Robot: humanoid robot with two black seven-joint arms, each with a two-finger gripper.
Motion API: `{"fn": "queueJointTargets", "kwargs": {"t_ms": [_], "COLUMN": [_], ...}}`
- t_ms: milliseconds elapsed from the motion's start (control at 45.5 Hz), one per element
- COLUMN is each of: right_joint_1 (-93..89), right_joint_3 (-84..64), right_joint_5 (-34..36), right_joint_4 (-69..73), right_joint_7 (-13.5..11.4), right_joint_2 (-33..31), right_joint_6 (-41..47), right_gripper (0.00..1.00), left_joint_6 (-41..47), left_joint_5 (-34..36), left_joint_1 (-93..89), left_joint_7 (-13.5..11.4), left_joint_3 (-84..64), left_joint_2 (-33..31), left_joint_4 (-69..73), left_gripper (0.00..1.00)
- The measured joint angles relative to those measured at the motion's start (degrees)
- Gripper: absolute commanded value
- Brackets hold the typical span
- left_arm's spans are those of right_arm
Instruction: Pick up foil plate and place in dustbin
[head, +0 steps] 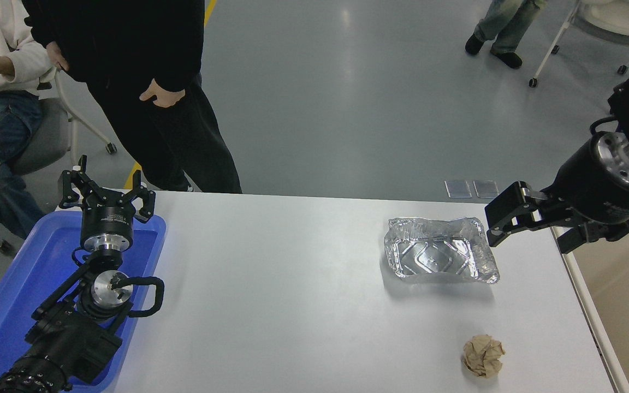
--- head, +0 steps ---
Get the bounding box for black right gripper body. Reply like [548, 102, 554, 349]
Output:
[548, 136, 629, 225]

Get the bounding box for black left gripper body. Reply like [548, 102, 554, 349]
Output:
[79, 190, 135, 241]

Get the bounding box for blue plastic tray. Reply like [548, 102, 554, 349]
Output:
[0, 210, 167, 393]

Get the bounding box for crumpled tan paper ball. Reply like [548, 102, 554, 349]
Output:
[461, 334, 506, 379]

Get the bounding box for person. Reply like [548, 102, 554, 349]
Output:
[465, 0, 547, 70]
[21, 0, 242, 194]
[0, 0, 60, 263]

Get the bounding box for grey wheeled chair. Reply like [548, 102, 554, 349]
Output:
[9, 68, 118, 175]

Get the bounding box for white wheeled chair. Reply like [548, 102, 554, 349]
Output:
[529, 0, 629, 88]

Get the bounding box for silver foil tray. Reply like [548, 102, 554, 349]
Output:
[383, 217, 501, 285]

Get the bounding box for large pale bin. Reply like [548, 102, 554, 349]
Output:
[552, 210, 629, 393]

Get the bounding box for person's right hand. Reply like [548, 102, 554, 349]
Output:
[47, 43, 70, 72]

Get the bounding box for clear floor plate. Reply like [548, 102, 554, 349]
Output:
[444, 180, 472, 199]
[473, 180, 500, 199]

